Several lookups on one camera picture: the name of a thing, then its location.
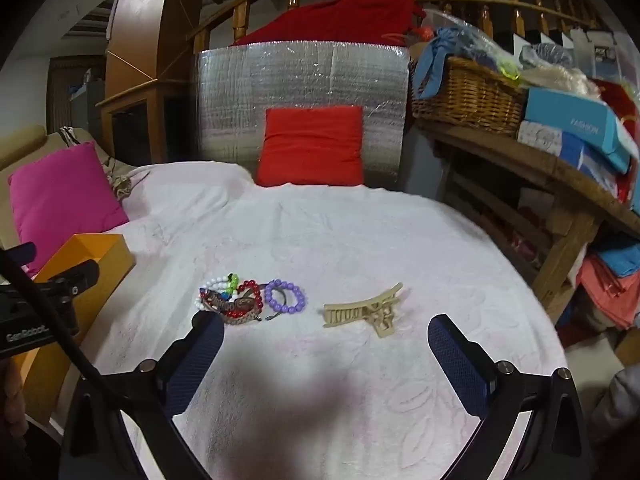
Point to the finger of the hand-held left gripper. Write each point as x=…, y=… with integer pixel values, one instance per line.
x=70, y=277

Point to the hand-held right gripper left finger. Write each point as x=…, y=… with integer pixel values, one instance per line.
x=200, y=355

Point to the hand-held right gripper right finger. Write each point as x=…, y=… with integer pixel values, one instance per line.
x=457, y=365

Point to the orange box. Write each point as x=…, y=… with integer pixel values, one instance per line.
x=107, y=255

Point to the beige hair claw clip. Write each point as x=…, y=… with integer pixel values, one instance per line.
x=350, y=314

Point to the pink cushion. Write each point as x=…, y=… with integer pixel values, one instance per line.
x=62, y=200

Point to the grey metal bangle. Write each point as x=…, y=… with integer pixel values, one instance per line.
x=281, y=316

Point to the tan patterned cloth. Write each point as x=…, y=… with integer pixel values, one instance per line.
x=122, y=182

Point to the folded coral cloth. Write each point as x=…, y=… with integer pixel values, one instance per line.
x=607, y=295

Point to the white textured towel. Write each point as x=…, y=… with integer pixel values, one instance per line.
x=325, y=240

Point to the grey clothing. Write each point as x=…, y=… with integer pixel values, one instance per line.
x=622, y=410

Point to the folded blue cloth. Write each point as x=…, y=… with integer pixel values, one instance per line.
x=620, y=260

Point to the wooden shelf table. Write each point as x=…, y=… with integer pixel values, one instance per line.
x=520, y=162

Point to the red cushion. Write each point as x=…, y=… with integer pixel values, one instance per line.
x=310, y=147

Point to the white patterned box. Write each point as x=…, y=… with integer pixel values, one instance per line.
x=542, y=137

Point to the curved wooden cabinet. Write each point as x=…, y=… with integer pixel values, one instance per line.
x=145, y=35

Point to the white air conditioner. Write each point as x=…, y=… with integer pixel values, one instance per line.
x=87, y=20

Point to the wicker basket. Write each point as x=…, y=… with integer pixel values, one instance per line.
x=470, y=97

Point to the blue cardboard box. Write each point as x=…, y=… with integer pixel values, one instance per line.
x=570, y=115

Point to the silver foil insulation panel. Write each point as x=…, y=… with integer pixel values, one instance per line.
x=300, y=75

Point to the cream fabric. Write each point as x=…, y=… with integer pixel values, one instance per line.
x=560, y=80

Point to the clear plastic bag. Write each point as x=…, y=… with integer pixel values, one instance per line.
x=480, y=42

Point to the white paper bag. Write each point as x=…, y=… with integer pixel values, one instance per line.
x=597, y=52

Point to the wooden stair railing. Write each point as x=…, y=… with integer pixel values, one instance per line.
x=500, y=2

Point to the red blanket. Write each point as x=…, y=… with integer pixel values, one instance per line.
x=340, y=17

